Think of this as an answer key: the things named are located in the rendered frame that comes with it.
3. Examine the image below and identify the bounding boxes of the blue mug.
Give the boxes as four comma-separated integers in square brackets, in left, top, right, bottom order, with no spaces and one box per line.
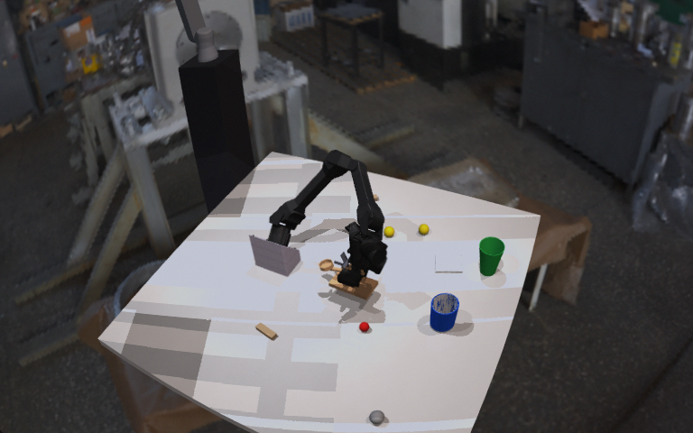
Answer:
[430,293,459,334]

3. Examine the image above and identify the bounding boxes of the dark green cup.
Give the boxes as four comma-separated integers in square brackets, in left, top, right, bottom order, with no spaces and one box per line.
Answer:
[479,236,505,276]

